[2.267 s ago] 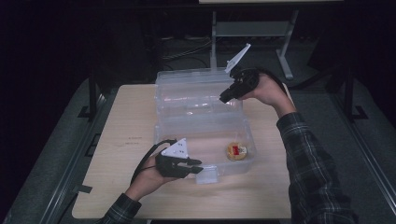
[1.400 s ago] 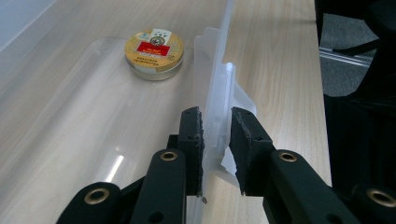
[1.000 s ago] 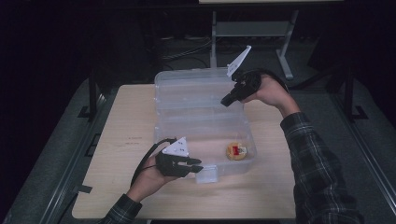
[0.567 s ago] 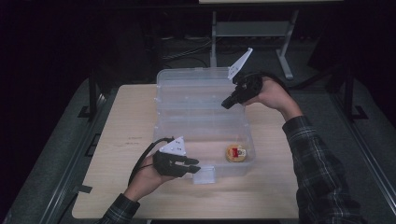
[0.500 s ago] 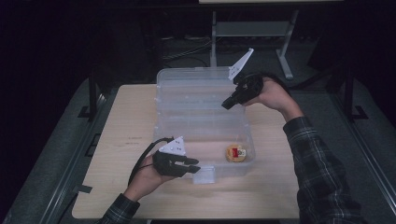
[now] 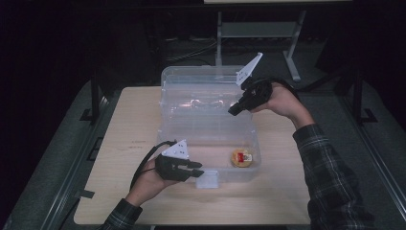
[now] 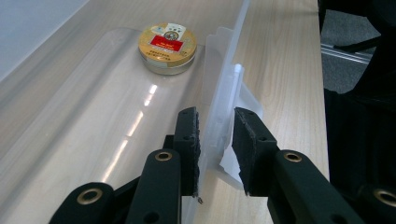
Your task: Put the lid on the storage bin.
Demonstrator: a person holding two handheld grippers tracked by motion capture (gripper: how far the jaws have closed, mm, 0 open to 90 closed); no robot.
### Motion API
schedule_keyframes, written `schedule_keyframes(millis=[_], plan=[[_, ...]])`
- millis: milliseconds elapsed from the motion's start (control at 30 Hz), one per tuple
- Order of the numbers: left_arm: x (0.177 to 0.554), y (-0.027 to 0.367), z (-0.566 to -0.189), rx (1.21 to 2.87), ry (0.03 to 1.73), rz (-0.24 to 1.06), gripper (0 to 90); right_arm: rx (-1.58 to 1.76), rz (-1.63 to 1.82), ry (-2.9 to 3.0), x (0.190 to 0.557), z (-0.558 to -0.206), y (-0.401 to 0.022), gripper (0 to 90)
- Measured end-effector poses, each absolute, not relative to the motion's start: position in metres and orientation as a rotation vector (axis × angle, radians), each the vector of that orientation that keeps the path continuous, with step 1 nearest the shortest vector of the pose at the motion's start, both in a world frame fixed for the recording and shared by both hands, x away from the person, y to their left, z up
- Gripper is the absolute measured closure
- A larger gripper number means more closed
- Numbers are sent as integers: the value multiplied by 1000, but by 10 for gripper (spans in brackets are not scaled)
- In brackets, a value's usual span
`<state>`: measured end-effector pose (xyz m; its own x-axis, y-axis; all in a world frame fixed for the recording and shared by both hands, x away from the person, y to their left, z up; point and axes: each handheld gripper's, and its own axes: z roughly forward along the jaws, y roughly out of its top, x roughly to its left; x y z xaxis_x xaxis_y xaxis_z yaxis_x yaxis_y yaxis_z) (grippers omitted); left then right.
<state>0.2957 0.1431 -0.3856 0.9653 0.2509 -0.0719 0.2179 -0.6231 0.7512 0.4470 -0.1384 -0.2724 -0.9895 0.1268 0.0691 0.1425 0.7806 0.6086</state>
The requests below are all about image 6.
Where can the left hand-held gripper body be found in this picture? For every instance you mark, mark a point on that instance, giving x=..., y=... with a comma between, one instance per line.
x=175, y=151

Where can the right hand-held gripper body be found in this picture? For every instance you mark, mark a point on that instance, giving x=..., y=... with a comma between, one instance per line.
x=257, y=92

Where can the clear plastic storage box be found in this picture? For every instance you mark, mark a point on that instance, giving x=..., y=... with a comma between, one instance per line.
x=204, y=127

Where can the round packaged pastry red label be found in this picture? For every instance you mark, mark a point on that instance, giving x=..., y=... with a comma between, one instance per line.
x=242, y=158

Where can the person's right hand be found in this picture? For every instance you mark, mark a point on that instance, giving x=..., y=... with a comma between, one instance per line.
x=284, y=102

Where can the person's left hand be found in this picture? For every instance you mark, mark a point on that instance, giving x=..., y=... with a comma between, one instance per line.
x=146, y=185

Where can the grey metal stand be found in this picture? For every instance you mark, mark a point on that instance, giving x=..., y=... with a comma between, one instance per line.
x=255, y=29

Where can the black tape piece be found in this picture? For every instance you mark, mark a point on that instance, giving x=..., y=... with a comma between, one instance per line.
x=85, y=194

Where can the black metal post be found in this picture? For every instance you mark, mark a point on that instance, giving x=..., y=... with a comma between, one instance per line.
x=94, y=96
x=358, y=96

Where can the grey metal rail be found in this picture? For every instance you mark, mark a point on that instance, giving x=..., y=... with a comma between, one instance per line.
x=75, y=179
x=375, y=159

